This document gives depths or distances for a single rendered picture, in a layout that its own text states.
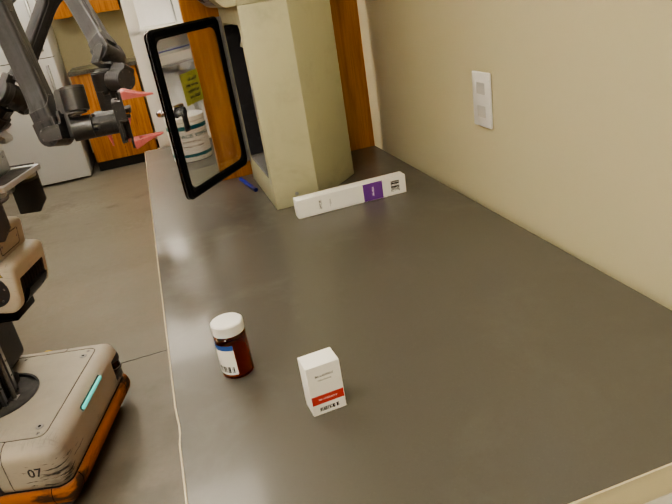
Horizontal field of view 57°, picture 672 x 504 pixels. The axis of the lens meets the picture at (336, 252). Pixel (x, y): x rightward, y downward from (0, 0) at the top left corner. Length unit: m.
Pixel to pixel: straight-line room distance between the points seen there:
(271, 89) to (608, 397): 0.98
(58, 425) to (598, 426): 1.77
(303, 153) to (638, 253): 0.79
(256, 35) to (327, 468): 0.99
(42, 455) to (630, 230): 1.76
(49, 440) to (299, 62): 1.38
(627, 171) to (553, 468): 0.50
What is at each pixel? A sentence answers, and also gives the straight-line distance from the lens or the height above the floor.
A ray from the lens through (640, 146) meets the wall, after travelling 1.01.
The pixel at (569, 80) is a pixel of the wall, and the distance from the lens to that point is 1.11.
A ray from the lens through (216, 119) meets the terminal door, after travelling 1.67.
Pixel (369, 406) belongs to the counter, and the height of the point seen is 0.94.
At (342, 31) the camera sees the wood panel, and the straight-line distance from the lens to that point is 1.88.
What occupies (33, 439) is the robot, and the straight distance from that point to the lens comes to 2.20.
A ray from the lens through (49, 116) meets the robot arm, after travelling 1.64.
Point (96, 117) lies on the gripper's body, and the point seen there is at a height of 1.22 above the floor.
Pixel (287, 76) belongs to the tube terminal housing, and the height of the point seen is 1.25.
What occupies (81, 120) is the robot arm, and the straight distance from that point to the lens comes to 1.61.
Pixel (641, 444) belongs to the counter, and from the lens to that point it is 0.76.
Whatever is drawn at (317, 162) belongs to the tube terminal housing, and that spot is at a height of 1.03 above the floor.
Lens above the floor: 1.44
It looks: 24 degrees down
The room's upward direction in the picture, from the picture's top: 9 degrees counter-clockwise
